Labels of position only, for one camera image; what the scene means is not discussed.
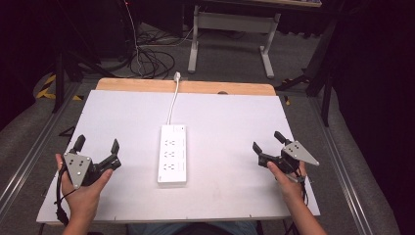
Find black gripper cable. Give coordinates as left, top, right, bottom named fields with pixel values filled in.
left=287, top=174, right=310, bottom=235
left=54, top=164, right=76, bottom=227

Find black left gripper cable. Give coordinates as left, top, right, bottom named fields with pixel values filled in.
left=54, top=164, right=76, bottom=227

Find person's left hand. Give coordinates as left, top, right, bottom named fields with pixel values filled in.
left=54, top=153, right=115, bottom=226

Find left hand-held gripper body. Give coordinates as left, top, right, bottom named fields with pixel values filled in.
left=63, top=150, right=122, bottom=190

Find white metal desk frame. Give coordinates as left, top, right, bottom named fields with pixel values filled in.
left=187, top=4, right=282, bottom=79

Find metal floor rail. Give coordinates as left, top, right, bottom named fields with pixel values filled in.
left=0, top=81, right=84, bottom=213
left=307, top=97, right=371, bottom=235

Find white power strip cable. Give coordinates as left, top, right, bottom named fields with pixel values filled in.
left=166, top=79, right=181, bottom=127

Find black tripod stand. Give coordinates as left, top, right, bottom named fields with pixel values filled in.
left=52, top=0, right=115, bottom=115

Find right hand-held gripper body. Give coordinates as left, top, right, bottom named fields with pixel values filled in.
left=257, top=140, right=320, bottom=184

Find white power strip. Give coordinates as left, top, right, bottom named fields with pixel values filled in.
left=157, top=124, right=188, bottom=187

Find black metal stand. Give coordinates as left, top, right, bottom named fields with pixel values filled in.
left=274, top=16, right=341, bottom=127

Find black floor cables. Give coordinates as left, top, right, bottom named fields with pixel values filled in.
left=128, top=30, right=177, bottom=80

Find white board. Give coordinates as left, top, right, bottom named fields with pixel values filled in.
left=35, top=89, right=321, bottom=225

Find thin white floor cable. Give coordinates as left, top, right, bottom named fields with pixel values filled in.
left=123, top=0, right=194, bottom=77

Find person's right hand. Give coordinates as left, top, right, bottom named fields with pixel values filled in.
left=266, top=161, right=308, bottom=204

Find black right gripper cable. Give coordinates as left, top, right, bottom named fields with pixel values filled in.
left=287, top=174, right=310, bottom=235

